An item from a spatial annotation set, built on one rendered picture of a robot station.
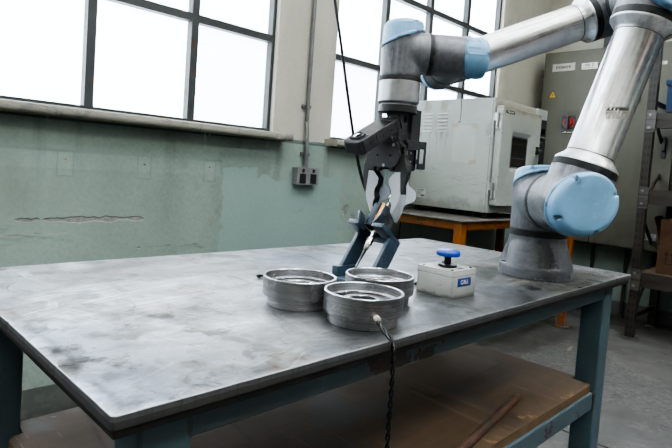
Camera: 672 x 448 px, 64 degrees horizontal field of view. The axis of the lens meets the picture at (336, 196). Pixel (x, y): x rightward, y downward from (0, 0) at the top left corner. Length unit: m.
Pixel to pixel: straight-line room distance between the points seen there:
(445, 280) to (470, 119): 2.24
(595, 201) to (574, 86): 3.71
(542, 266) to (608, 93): 0.36
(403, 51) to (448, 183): 2.18
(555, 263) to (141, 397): 0.88
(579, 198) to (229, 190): 1.82
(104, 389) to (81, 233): 1.79
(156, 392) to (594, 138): 0.84
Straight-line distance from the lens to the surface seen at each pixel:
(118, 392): 0.51
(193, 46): 2.55
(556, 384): 1.38
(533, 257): 1.17
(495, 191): 2.99
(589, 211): 1.05
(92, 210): 2.29
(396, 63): 0.99
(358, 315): 0.68
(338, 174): 3.02
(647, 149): 4.13
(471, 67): 1.03
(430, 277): 0.93
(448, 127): 3.16
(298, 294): 0.74
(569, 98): 4.73
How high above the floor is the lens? 1.00
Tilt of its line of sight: 3 degrees down
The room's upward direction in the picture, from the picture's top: 4 degrees clockwise
